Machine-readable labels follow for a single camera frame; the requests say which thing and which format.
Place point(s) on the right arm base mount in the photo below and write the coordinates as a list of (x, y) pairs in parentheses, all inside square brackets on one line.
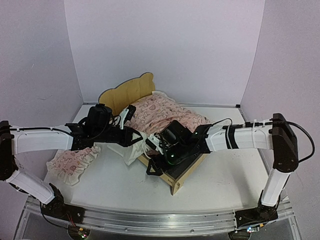
[(255, 216)]

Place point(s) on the wooden pet bed frame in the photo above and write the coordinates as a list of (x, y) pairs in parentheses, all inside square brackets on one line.
[(128, 93)]

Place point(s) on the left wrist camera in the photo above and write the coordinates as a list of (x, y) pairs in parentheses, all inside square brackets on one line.
[(100, 119)]

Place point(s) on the aluminium front rail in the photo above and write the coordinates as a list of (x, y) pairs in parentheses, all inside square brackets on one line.
[(228, 224)]

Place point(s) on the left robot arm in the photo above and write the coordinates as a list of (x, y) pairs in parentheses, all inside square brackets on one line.
[(72, 137)]

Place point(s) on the pink unicorn print blanket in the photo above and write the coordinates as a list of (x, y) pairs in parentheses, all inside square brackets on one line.
[(153, 113)]

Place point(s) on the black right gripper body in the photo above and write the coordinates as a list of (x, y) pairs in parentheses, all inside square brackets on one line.
[(180, 154)]

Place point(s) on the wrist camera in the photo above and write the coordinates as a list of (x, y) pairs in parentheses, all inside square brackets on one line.
[(156, 142), (100, 119)]

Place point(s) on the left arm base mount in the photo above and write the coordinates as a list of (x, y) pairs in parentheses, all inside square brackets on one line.
[(62, 215)]

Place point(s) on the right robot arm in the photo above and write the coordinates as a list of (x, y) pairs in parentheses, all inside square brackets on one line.
[(274, 134)]

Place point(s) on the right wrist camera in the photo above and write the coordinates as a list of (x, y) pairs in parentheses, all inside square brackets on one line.
[(156, 142)]

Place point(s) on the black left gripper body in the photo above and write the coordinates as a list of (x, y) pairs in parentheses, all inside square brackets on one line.
[(102, 136)]

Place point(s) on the pink ruffled unicorn pillow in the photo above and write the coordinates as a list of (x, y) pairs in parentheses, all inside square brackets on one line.
[(69, 165)]

